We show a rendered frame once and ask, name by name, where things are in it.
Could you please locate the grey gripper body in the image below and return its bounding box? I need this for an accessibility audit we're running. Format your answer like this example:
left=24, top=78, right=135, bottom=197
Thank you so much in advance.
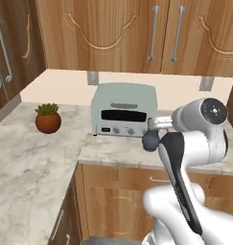
left=142, top=129, right=161, bottom=152

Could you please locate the wooden drawer front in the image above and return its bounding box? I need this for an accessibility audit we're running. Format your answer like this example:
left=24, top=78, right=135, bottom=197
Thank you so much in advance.
left=82, top=163, right=233, bottom=199

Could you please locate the pale green toaster oven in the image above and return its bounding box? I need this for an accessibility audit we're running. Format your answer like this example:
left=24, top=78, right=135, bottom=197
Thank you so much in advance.
left=90, top=82, right=159, bottom=138

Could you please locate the wooden base cupboard door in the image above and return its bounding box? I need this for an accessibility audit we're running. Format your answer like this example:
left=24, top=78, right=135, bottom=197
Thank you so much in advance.
left=84, top=186, right=155, bottom=242

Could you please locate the succulent in brown pot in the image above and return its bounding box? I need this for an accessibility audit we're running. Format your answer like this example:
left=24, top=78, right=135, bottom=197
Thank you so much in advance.
left=35, top=102, right=62, bottom=135

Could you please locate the dark wooden base cupboard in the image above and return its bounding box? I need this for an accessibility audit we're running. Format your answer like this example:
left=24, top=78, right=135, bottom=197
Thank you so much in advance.
left=48, top=166, right=90, bottom=245

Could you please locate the dark wooden tall cupboard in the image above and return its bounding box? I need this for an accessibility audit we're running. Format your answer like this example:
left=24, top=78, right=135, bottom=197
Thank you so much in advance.
left=0, top=0, right=47, bottom=115

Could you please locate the silver drawer handle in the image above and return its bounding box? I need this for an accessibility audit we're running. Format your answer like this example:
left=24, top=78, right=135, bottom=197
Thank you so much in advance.
left=149, top=175, right=172, bottom=185

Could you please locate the grey wall socket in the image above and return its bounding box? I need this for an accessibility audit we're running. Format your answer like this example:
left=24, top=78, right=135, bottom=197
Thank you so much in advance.
left=86, top=71, right=100, bottom=86
left=198, top=76, right=216, bottom=93

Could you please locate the silver wall cupboard handle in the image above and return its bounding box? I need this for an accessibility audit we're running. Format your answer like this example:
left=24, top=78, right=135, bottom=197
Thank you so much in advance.
left=148, top=5, right=161, bottom=62
left=170, top=5, right=186, bottom=63

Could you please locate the narrow wooden wall cupboard door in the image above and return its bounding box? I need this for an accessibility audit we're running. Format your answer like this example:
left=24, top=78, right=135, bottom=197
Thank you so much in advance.
left=161, top=0, right=233, bottom=78

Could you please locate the wide wooden wall cupboard door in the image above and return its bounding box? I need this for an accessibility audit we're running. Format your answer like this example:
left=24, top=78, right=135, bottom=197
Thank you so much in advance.
left=35, top=0, right=171, bottom=74

